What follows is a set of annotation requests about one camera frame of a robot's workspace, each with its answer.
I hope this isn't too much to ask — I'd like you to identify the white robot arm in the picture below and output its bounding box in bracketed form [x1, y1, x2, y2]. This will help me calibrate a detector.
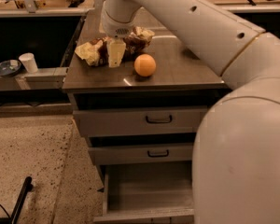
[103, 0, 280, 224]

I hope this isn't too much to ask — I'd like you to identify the orange ball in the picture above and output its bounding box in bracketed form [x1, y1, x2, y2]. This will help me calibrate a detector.
[134, 54, 156, 77]

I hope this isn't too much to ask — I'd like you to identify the grey drawer cabinet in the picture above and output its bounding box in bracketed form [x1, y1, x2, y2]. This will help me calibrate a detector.
[62, 7, 231, 224]

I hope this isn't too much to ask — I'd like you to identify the black bar on floor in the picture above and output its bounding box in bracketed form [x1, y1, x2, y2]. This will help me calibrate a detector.
[10, 176, 34, 224]

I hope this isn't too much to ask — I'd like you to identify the middle drawer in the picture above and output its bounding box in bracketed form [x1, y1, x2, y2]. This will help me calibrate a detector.
[89, 143, 193, 165]

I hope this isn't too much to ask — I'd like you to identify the black floor cable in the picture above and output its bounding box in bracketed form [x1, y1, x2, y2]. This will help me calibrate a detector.
[0, 197, 12, 220]

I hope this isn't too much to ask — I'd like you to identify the white paper cup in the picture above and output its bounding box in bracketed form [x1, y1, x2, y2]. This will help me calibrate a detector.
[19, 52, 38, 73]

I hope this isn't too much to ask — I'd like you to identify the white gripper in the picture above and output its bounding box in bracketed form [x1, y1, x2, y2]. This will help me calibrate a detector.
[101, 10, 134, 68]

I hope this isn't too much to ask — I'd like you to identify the brown chip bag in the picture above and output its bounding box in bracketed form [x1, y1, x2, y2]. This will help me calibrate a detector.
[75, 26, 155, 68]

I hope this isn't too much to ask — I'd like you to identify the top drawer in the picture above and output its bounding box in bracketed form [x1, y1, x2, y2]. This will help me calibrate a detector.
[74, 106, 207, 137]

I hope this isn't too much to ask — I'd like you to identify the bottom drawer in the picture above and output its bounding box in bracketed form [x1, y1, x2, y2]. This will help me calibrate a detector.
[94, 161, 194, 224]

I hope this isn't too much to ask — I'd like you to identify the drawer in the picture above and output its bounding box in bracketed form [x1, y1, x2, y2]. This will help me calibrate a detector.
[89, 143, 193, 165]
[74, 106, 207, 137]
[94, 161, 194, 224]

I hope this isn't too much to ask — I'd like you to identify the dark blue plate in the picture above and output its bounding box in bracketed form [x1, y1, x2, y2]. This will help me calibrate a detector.
[0, 60, 21, 77]

